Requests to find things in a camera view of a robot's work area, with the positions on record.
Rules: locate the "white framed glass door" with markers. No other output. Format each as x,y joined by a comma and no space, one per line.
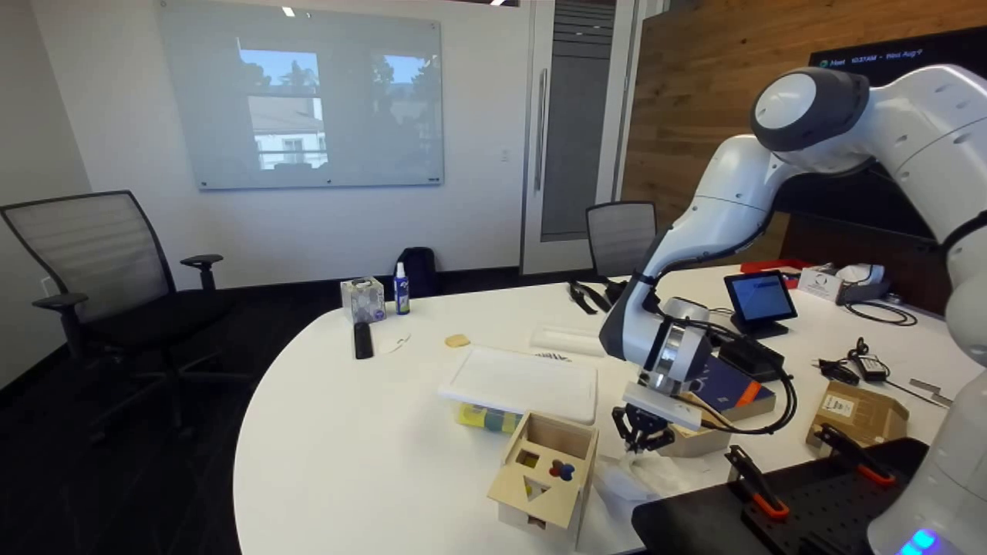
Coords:
576,124

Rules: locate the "small open wooden box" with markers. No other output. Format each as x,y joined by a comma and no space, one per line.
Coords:
705,441

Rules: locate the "metal hex key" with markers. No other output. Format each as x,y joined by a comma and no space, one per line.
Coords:
930,390

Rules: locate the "small black box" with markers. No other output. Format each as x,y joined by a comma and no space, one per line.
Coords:
761,359

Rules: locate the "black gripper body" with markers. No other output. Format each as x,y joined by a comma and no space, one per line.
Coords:
647,413

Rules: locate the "small tan object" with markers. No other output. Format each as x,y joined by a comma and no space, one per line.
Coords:
457,339

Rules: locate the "black clamp with orange tips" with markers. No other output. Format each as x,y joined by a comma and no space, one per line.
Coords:
761,487
852,459

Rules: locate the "black tablet on stand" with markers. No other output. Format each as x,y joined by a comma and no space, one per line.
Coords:
761,297

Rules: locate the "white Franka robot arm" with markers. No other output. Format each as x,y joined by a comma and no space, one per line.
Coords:
721,218

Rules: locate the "clear bin with white lid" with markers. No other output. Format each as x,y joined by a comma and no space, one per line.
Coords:
521,384

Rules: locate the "brown cardboard box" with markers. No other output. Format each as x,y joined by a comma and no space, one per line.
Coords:
859,417

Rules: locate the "large black mesh office chair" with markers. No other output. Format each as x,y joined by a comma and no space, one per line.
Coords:
93,247

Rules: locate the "clear plastic container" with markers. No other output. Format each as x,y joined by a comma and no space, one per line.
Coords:
362,300

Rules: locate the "wooden shape sorter box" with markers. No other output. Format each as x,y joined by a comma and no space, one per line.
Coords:
541,483

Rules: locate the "flat red object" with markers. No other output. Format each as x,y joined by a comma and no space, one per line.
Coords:
771,267

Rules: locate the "blue toy block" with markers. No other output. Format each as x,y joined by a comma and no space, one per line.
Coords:
562,470

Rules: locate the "black remote control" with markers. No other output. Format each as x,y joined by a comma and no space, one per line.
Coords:
362,339

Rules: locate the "blue spray bottle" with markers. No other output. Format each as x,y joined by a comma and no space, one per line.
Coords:
402,294

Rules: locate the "glass whiteboard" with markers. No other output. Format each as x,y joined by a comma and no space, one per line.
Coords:
204,102

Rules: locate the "white paper roll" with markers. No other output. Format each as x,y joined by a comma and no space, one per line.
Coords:
562,344

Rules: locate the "white electronic device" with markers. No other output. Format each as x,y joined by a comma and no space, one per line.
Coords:
852,280

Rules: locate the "grey mesh office chair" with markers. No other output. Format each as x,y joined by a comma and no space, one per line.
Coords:
620,237

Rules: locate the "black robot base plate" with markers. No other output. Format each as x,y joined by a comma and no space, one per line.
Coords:
698,518

